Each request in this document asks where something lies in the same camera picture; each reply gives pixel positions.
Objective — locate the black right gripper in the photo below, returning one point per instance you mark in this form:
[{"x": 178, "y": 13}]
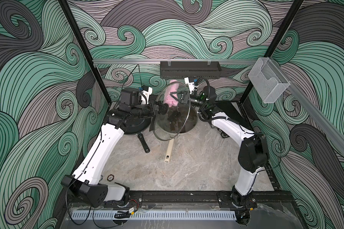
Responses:
[{"x": 182, "y": 102}]

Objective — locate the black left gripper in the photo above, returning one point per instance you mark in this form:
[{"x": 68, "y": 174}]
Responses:
[{"x": 152, "y": 106}]

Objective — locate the pink cloth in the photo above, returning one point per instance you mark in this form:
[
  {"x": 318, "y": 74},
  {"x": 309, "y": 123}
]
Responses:
[{"x": 169, "y": 96}]

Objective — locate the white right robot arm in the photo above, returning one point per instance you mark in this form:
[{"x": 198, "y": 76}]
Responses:
[{"x": 253, "y": 148}]

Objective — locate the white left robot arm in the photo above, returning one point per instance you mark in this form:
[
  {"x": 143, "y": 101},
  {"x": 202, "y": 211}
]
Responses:
[{"x": 84, "y": 182}]

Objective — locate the black frying pan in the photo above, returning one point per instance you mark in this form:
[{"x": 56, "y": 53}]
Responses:
[{"x": 134, "y": 125}]

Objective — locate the black case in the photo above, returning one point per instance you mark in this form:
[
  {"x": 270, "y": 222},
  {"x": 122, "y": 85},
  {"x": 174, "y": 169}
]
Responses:
[{"x": 228, "y": 108}]

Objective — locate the red poker chip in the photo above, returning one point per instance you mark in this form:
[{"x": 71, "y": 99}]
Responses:
[{"x": 110, "y": 178}]

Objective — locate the brown pan beige handle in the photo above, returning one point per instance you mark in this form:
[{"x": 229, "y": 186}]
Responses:
[{"x": 169, "y": 151}]

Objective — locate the black wall shelf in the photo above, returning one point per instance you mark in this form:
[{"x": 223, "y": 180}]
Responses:
[{"x": 192, "y": 69}]

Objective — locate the clear wall bin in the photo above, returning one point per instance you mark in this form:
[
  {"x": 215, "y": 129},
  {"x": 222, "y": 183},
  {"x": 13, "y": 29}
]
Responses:
[{"x": 269, "y": 80}]

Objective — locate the white cable duct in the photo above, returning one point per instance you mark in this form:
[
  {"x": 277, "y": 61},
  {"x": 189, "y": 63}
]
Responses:
[{"x": 158, "y": 215}]

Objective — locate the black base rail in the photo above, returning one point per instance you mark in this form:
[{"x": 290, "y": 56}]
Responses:
[{"x": 221, "y": 199}]

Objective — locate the aluminium right rail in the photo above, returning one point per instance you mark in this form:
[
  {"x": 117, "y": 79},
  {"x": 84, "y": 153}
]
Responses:
[{"x": 320, "y": 90}]

